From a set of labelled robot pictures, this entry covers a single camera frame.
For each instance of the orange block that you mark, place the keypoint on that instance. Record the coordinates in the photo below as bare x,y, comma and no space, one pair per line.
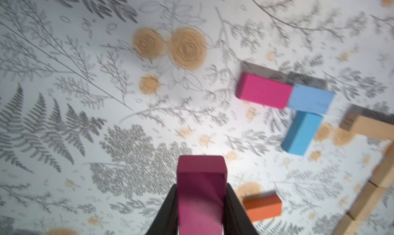
263,208

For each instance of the wood block marked 71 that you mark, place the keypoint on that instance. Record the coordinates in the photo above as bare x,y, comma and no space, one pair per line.
366,202

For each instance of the magenta block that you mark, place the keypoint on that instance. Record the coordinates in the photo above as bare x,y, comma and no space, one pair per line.
259,90

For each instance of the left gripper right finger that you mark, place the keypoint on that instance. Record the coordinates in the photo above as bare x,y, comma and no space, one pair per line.
236,220

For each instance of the light blue block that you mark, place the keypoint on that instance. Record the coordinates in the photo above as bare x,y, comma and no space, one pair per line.
301,133

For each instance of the natural wood block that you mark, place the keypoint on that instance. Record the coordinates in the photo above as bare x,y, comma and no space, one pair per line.
369,127
347,226

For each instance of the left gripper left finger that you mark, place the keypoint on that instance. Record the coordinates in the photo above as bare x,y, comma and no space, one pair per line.
166,220

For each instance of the purple block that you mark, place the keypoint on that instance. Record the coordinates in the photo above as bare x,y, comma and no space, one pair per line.
201,188

